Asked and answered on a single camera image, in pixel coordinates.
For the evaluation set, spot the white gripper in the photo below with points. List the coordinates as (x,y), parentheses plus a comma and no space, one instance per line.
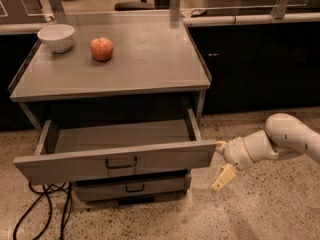
(234,152)

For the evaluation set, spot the grey top drawer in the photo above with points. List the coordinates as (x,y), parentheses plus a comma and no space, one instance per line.
(117,150)

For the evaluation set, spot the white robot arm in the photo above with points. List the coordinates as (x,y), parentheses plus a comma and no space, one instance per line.
(283,137)

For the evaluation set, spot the grey drawer cabinet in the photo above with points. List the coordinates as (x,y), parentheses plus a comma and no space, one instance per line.
(154,73)

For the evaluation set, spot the dark counter cabinet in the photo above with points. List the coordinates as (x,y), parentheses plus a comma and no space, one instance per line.
(258,67)

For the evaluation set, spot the red apple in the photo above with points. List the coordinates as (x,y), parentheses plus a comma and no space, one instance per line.
(101,48)

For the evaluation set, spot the black office chair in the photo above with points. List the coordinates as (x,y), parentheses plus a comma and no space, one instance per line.
(133,5)

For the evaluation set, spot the white ceramic bowl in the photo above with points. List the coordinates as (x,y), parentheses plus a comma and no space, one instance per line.
(58,38)

